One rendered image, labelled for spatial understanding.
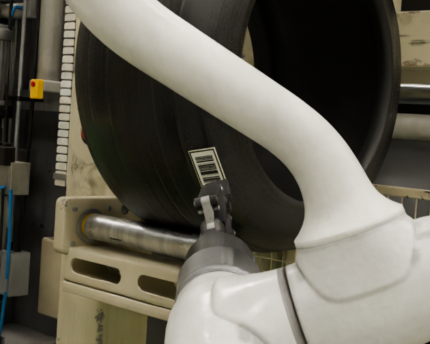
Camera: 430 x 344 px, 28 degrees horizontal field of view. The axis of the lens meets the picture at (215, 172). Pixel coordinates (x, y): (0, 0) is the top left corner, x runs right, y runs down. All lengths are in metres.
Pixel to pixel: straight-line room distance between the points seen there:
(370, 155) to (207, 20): 0.45
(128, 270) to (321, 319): 0.69
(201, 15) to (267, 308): 0.55
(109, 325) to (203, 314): 0.88
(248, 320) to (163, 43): 0.25
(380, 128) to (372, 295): 0.81
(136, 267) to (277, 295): 0.64
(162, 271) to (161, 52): 0.63
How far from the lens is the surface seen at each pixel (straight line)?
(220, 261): 0.84
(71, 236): 1.50
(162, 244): 1.35
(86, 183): 1.61
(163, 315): 1.33
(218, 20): 1.18
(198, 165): 1.20
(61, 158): 1.69
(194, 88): 0.75
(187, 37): 0.76
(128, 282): 1.39
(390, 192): 1.66
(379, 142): 1.51
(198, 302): 0.77
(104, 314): 1.61
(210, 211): 0.94
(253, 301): 0.75
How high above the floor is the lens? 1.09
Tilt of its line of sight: 3 degrees down
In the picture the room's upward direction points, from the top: 4 degrees clockwise
